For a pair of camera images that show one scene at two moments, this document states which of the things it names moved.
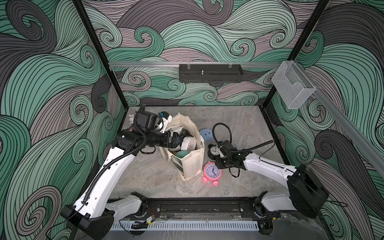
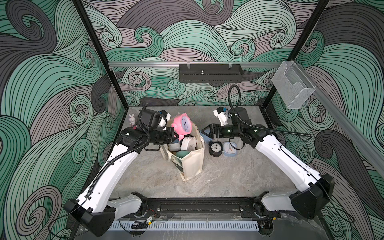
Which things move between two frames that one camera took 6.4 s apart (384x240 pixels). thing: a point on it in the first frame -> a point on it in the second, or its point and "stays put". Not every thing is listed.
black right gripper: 218,164 -> 213,131
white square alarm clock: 189,143 stays put
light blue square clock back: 207,134 stays put
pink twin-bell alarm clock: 212,174 -> 182,125
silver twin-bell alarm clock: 177,148 stays put
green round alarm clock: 182,153 stays put
